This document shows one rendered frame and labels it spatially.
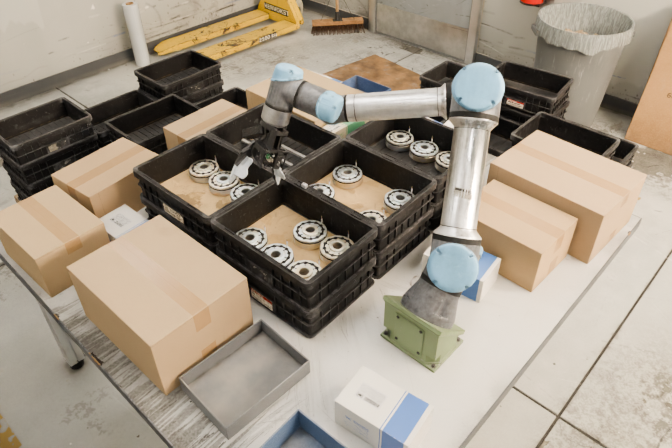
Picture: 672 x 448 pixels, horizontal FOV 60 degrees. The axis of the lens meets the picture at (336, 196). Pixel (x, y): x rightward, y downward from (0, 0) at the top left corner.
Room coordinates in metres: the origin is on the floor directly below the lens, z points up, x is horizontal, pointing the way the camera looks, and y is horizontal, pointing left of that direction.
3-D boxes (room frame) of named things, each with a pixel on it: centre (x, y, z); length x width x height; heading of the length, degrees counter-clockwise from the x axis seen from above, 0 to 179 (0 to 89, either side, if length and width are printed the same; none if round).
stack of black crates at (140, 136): (2.49, 0.87, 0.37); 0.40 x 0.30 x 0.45; 137
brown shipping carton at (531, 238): (1.39, -0.56, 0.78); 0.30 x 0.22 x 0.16; 45
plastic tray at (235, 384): (0.91, 0.24, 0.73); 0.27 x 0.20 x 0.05; 135
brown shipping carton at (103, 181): (1.68, 0.80, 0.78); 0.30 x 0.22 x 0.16; 143
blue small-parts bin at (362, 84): (2.29, -0.12, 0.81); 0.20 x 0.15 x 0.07; 47
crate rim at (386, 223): (1.49, -0.08, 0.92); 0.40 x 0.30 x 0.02; 48
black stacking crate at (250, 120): (1.76, 0.22, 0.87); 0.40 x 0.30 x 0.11; 48
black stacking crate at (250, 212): (1.27, 0.12, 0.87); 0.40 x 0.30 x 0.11; 48
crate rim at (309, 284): (1.27, 0.12, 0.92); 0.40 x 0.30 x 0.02; 48
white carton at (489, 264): (1.27, -0.38, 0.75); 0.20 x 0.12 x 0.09; 52
